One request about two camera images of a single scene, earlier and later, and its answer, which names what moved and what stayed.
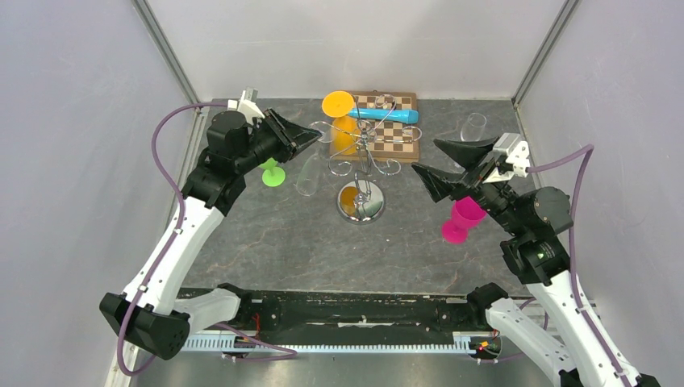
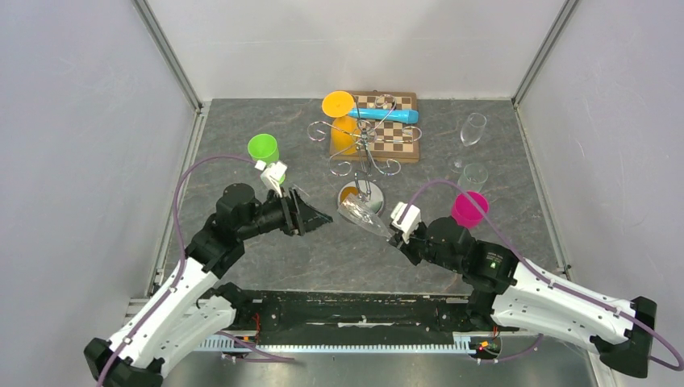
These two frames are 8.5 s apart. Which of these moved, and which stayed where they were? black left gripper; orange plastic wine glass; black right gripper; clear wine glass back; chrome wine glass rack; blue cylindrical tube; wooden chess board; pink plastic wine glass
Moved: black right gripper; black left gripper; clear wine glass back
Stayed: blue cylindrical tube; orange plastic wine glass; chrome wine glass rack; wooden chess board; pink plastic wine glass
